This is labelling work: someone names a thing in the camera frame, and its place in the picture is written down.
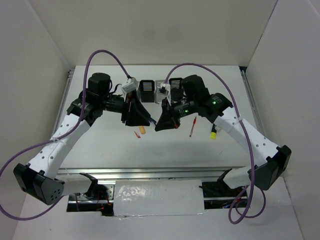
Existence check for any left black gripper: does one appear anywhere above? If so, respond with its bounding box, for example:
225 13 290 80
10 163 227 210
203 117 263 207
100 88 151 127

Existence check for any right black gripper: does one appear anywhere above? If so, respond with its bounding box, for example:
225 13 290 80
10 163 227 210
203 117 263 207
154 96 197 131

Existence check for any black orange highlighter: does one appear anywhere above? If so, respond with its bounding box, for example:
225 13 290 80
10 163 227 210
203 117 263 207
148 117 157 126

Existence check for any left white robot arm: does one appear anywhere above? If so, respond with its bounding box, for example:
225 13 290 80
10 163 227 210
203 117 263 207
13 73 151 206

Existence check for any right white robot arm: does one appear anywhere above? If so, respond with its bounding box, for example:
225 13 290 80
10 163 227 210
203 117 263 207
155 75 292 196

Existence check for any orange pastel highlighter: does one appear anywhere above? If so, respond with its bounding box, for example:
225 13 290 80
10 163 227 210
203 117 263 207
139 126 146 135

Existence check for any silver slotted container right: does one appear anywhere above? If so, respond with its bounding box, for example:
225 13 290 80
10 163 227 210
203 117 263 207
155 80 171 104

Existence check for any red gel pen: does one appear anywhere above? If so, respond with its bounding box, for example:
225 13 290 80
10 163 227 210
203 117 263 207
189 116 197 138

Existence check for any black slotted container left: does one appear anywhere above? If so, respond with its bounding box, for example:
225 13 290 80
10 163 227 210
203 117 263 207
139 80 155 103

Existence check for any black slotted container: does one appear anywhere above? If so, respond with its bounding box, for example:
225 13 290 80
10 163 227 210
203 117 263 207
169 77 184 102
139 80 155 103

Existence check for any black slotted container right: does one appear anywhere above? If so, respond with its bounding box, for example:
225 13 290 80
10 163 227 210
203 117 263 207
169 77 184 102

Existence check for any black yellow highlighter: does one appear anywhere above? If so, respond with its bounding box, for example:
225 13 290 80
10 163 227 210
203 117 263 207
210 125 217 140

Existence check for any silver foil sheet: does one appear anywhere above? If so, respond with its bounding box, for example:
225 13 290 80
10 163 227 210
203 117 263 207
113 179 205 217

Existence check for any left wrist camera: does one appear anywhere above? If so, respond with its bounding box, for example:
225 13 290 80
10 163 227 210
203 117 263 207
121 77 139 96

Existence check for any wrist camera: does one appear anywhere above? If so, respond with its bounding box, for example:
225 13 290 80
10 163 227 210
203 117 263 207
121 77 139 96
159 83 172 106

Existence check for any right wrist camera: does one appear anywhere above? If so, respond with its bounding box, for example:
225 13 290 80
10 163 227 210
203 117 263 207
159 83 172 106

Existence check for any aluminium rail frame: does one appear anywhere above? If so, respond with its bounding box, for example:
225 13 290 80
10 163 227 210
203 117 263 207
53 66 263 213

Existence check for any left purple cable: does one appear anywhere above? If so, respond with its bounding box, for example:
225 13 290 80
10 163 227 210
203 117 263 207
0 49 132 221

